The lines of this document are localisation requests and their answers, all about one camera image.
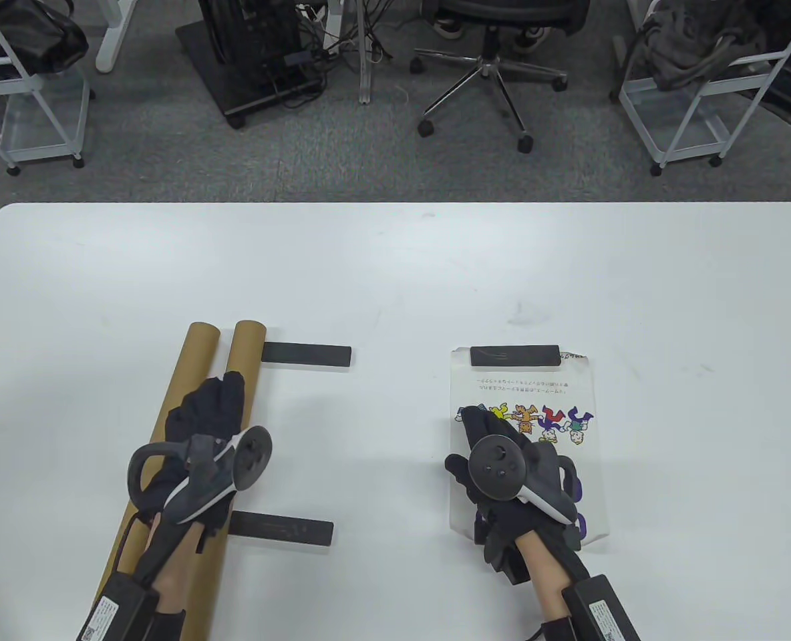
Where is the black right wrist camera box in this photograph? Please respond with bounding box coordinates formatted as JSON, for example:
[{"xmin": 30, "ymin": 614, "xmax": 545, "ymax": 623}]
[{"xmin": 563, "ymin": 574, "xmax": 641, "ymax": 641}]

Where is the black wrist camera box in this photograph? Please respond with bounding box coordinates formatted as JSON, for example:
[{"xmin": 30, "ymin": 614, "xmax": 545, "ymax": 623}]
[
  {"xmin": 77, "ymin": 574, "xmax": 160, "ymax": 641},
  {"xmin": 563, "ymin": 574, "xmax": 641, "ymax": 641}
]

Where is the person's left hand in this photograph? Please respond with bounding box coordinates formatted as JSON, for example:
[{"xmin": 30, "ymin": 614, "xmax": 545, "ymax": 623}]
[{"xmin": 143, "ymin": 371, "xmax": 246, "ymax": 554}]

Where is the black wheeled equipment stand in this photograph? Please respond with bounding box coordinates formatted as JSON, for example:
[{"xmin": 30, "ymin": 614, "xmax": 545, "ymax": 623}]
[{"xmin": 175, "ymin": 0, "xmax": 326, "ymax": 129}]

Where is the white cartoon figures poster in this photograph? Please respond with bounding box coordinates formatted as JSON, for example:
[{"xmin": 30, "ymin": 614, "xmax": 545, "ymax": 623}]
[{"xmin": 449, "ymin": 346, "xmax": 611, "ymax": 550}]

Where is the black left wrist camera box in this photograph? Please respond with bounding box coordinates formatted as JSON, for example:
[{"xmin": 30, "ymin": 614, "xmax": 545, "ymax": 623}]
[{"xmin": 77, "ymin": 574, "xmax": 160, "ymax": 641}]

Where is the person's right forearm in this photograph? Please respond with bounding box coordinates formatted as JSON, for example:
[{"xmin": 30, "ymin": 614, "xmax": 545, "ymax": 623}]
[{"xmin": 516, "ymin": 534, "xmax": 571, "ymax": 623}]

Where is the black cable bundle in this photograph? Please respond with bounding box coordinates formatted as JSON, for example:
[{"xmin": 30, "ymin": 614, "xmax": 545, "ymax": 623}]
[{"xmin": 295, "ymin": 0, "xmax": 396, "ymax": 67}]

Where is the brown cardboard mailing tube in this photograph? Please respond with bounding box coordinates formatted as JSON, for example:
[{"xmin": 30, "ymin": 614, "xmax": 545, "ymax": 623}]
[
  {"xmin": 98, "ymin": 323, "xmax": 221, "ymax": 595},
  {"xmin": 180, "ymin": 320, "xmax": 267, "ymax": 641}
]

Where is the grey backpack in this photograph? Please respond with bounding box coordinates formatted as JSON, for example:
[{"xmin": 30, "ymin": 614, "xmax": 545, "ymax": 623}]
[{"xmin": 639, "ymin": 0, "xmax": 770, "ymax": 91}]

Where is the black bag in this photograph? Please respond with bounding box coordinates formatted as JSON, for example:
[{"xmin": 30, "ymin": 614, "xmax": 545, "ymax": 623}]
[{"xmin": 0, "ymin": 0, "xmax": 89, "ymax": 84}]

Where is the white desk leg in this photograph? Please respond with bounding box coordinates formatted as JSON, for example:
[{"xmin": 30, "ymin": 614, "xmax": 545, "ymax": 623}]
[
  {"xmin": 95, "ymin": 0, "xmax": 139, "ymax": 73},
  {"xmin": 357, "ymin": 0, "xmax": 377, "ymax": 105}
]

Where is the black office chair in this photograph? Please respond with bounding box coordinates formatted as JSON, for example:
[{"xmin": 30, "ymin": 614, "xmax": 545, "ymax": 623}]
[{"xmin": 412, "ymin": 0, "xmax": 593, "ymax": 153}]

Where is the person's right hand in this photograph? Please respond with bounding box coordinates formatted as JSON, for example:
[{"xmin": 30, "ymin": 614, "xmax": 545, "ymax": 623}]
[{"xmin": 444, "ymin": 406, "xmax": 581, "ymax": 583}]

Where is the white wheeled cart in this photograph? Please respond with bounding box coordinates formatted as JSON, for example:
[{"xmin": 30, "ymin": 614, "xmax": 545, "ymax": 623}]
[
  {"xmin": 613, "ymin": 0, "xmax": 791, "ymax": 176},
  {"xmin": 0, "ymin": 0, "xmax": 96, "ymax": 176}
]

